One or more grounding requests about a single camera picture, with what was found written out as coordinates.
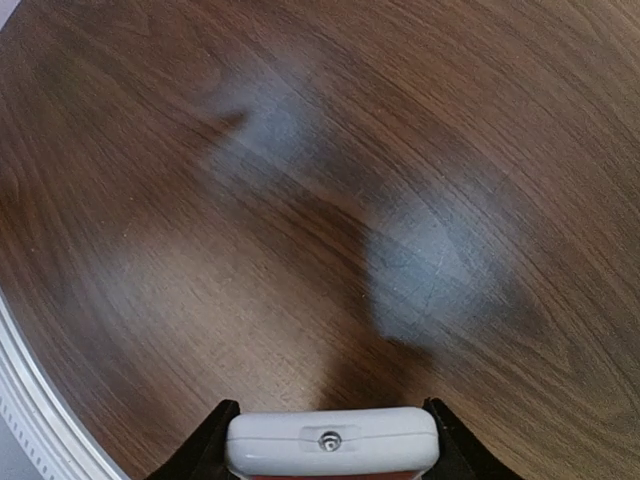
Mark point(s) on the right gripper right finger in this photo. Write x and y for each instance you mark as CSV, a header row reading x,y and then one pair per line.
x,y
462,454

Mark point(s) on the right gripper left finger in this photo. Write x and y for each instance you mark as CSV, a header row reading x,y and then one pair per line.
x,y
202,455

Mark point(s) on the white remote control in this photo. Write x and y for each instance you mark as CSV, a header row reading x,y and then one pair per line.
x,y
387,443

